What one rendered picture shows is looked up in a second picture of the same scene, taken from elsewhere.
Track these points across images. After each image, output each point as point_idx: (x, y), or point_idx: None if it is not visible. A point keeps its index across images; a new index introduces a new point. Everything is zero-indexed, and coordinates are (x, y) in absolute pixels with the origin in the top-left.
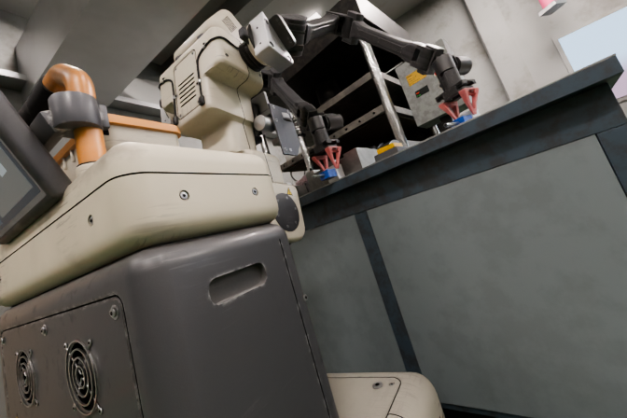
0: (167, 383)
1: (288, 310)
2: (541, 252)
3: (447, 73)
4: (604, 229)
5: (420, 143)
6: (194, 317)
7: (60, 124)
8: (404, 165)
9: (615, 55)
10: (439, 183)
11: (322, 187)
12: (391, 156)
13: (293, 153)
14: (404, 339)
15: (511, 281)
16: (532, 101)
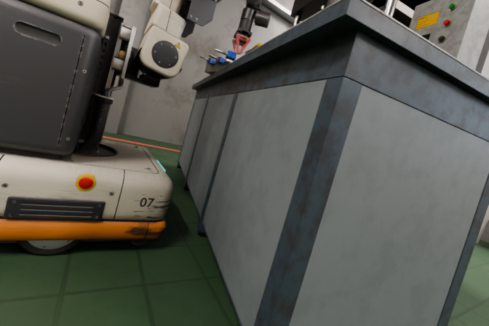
0: None
1: (66, 67)
2: (264, 161)
3: None
4: (288, 161)
5: (260, 46)
6: (1, 27)
7: None
8: (258, 65)
9: None
10: (263, 86)
11: (228, 64)
12: (249, 52)
13: (198, 22)
14: (212, 182)
15: (248, 172)
16: (303, 28)
